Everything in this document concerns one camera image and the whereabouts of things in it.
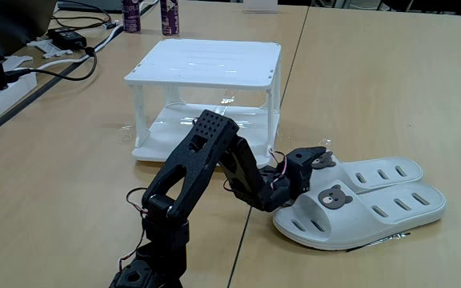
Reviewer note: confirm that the white bear slipper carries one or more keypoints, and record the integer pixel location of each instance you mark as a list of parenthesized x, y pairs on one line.
[(374, 224), (374, 172)]

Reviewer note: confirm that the white two-tier box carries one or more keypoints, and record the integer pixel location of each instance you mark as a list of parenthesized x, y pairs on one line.
[(206, 60)]

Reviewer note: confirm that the clear plastic film scrap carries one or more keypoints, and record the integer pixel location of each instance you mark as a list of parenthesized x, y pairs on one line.
[(127, 132), (325, 141)]

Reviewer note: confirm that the silver foil scrap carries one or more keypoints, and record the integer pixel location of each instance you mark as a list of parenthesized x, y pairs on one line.
[(390, 238)]

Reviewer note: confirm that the white card stand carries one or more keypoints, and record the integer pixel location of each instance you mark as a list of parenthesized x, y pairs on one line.
[(260, 5)]

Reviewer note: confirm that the purple drink can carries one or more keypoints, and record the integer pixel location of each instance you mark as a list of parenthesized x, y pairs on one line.
[(169, 18), (131, 18)]

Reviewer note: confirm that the black flat device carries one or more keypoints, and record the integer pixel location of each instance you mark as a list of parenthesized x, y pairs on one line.
[(90, 5)]

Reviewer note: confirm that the black power adapter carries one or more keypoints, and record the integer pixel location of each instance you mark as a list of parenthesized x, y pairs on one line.
[(67, 38)]

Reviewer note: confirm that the white plastic parts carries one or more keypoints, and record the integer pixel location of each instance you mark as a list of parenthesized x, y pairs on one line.
[(50, 48)]

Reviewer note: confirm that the white flat paper piece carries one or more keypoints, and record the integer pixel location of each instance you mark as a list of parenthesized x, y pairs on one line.
[(18, 62)]

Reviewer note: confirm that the dark laptop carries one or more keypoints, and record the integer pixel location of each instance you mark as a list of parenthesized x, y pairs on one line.
[(18, 24)]

